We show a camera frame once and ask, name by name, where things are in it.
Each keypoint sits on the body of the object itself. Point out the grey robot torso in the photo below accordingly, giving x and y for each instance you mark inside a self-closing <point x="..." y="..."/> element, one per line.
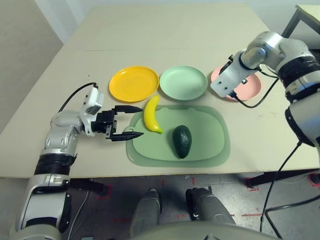
<point x="200" y="231"/>

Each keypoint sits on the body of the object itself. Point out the black table foot bar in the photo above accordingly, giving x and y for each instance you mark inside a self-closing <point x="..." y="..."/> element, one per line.
<point x="87" y="186"/>
<point x="275" y="177"/>

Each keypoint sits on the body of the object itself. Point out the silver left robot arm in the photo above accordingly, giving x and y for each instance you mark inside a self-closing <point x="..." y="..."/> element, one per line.
<point x="60" y="140"/>

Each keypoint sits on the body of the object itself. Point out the beige side table black frame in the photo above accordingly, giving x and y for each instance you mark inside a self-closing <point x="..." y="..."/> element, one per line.
<point x="310" y="15"/>

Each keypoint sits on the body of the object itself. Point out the grey robot leg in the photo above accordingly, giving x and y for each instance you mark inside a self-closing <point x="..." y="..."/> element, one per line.
<point x="147" y="212"/>
<point x="210" y="207"/>

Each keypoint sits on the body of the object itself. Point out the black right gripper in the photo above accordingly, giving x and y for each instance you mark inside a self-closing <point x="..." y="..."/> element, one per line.
<point x="230" y="61"/>

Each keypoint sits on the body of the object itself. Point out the yellow toy banana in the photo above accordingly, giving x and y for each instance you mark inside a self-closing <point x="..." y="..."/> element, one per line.
<point x="150" y="117"/>

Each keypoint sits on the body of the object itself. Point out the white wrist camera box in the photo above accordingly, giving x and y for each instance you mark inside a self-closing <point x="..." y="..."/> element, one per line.
<point x="93" y="100"/>
<point x="225" y="80"/>

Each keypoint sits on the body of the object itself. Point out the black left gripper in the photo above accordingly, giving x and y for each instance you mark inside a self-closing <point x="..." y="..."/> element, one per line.
<point x="103" y="121"/>

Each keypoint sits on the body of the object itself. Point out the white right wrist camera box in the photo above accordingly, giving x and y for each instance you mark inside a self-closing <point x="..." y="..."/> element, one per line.
<point x="225" y="80"/>

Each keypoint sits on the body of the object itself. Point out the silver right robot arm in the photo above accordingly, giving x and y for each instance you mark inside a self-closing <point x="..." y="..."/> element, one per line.
<point x="275" y="47"/>

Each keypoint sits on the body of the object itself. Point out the grey robot left leg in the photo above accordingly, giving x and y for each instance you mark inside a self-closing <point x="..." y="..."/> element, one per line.
<point x="147" y="212"/>

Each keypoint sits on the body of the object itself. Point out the dark green toy avocado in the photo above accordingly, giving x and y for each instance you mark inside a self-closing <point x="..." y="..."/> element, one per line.
<point x="182" y="142"/>

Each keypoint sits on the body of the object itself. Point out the pink plastic plate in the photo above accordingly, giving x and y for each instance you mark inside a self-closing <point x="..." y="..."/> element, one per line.
<point x="251" y="88"/>

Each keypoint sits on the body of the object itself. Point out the grey robot right leg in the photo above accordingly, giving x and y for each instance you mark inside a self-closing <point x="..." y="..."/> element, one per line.
<point x="210" y="207"/>

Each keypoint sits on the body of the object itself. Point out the yellow plastic plate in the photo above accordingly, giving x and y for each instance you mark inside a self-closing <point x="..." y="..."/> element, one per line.
<point x="132" y="82"/>

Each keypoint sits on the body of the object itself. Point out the mint green plastic plate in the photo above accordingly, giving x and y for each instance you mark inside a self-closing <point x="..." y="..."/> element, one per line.
<point x="182" y="82"/>

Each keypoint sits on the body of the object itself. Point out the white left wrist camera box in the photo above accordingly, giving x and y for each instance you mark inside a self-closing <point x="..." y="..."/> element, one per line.
<point x="93" y="100"/>

